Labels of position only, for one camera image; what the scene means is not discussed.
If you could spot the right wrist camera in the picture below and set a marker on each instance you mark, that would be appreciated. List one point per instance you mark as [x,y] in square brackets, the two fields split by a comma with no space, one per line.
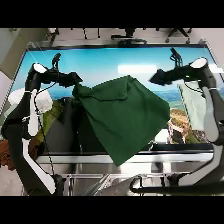
[176,56]

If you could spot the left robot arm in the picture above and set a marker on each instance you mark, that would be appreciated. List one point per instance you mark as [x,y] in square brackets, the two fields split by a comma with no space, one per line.
[16,126]

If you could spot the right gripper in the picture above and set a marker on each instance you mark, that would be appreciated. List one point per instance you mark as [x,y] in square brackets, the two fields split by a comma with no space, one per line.
[164,77]

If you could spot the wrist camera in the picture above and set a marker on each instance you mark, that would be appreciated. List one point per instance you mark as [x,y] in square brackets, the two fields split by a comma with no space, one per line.
[56,61]
[176,56]

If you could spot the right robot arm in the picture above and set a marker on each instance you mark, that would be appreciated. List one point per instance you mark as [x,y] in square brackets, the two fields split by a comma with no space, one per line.
[213,110]

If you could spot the dark green T-shirt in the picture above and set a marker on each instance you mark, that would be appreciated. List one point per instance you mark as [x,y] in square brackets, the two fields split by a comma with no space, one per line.
[126,116]

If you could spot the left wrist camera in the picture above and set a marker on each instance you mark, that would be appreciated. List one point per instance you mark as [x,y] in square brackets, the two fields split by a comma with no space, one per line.
[56,61]

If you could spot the black office chair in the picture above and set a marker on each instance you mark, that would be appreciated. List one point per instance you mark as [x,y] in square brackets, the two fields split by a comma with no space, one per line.
[178,32]
[128,33]

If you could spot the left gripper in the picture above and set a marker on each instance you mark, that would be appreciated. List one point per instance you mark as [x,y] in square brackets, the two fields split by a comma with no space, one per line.
[71,79]

